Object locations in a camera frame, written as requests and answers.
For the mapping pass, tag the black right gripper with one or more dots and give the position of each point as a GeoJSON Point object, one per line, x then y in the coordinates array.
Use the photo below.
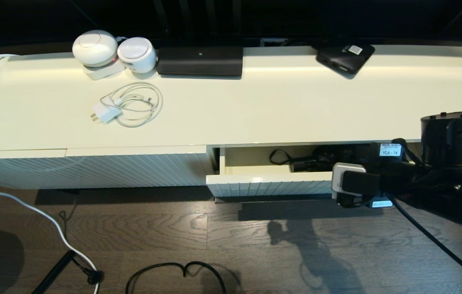
{"type": "Point", "coordinates": [394, 179]}

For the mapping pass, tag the black folding umbrella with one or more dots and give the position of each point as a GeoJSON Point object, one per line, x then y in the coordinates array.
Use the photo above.
{"type": "Point", "coordinates": [308, 165]}

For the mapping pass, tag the white fluted drawer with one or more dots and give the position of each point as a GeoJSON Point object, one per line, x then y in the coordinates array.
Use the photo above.
{"type": "Point", "coordinates": [263, 183]}

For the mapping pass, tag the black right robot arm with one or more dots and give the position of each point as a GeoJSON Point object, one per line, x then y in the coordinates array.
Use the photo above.
{"type": "Point", "coordinates": [453, 143]}

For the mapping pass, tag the white tv cabinet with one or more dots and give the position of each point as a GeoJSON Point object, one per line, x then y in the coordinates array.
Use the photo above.
{"type": "Point", "coordinates": [235, 108]}

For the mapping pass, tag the black set-top box with label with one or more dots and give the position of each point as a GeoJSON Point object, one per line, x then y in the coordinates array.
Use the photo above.
{"type": "Point", "coordinates": [343, 58]}

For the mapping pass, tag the black flat rectangular box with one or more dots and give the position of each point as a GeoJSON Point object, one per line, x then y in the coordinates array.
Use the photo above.
{"type": "Point", "coordinates": [200, 61]}

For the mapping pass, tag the white fluted cabinet front panel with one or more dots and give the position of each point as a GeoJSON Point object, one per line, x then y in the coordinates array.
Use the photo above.
{"type": "Point", "coordinates": [141, 168]}

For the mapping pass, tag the small white round device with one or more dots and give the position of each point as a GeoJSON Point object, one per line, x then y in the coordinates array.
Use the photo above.
{"type": "Point", "coordinates": [137, 53]}

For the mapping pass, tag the white charger plug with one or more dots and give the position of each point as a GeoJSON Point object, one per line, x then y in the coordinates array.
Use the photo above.
{"type": "Point", "coordinates": [105, 111]}

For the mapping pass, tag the white flat base box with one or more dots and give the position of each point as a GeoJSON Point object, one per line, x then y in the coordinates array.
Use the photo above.
{"type": "Point", "coordinates": [103, 72]}

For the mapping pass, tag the large white round device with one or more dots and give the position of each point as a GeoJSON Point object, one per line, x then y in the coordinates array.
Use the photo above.
{"type": "Point", "coordinates": [95, 47]}

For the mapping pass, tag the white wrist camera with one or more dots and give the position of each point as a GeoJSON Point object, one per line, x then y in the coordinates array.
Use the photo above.
{"type": "Point", "coordinates": [341, 179]}

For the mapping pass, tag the wall outlet plate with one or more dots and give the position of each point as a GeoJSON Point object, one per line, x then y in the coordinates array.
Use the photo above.
{"type": "Point", "coordinates": [273, 41]}

